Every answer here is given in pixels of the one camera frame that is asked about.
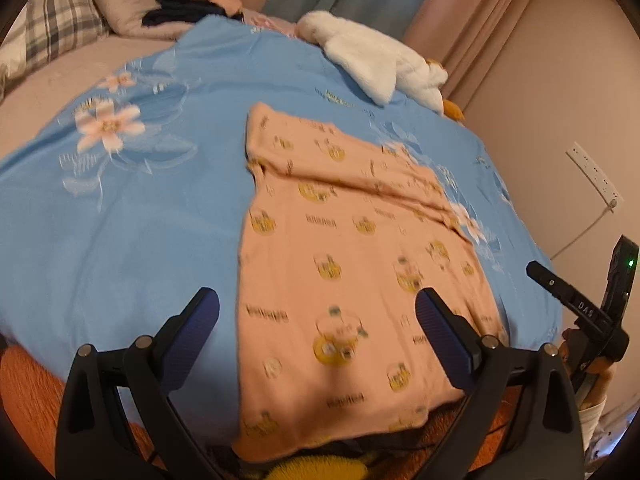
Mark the pink printed small garment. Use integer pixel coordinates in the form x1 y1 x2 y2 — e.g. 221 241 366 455
233 103 506 463

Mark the right hand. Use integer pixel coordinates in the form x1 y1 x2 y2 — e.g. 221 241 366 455
577 356 616 411

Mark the white power strip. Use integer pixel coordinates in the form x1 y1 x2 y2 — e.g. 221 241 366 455
566 142 624 210

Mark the blue floral bed sheet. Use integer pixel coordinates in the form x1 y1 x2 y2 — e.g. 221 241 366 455
1 18 562 444

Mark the yellow plush item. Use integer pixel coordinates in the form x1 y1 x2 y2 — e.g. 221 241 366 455
265 453 378 480

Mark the white plush duck toy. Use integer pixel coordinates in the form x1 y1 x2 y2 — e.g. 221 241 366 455
295 11 464 122

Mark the pink curtain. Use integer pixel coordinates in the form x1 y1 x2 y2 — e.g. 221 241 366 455
242 0 530 106

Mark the plaid pillow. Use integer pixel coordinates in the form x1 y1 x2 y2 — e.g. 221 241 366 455
1 0 107 87

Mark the white power cable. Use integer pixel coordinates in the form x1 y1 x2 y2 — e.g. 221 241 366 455
549 199 618 261

